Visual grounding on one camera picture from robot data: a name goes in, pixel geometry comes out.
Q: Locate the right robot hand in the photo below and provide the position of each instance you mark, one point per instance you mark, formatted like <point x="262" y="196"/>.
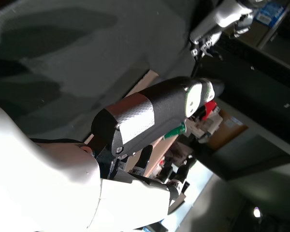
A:
<point x="227" y="14"/>

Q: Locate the blue box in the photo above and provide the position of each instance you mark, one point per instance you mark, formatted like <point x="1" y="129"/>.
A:
<point x="268" y="12"/>

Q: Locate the cardboard box with grey tape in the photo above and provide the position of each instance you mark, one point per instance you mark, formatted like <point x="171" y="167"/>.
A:
<point x="159" y="148"/>

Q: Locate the red plastic object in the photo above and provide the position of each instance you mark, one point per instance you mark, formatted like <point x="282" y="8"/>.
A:
<point x="209" y="108"/>

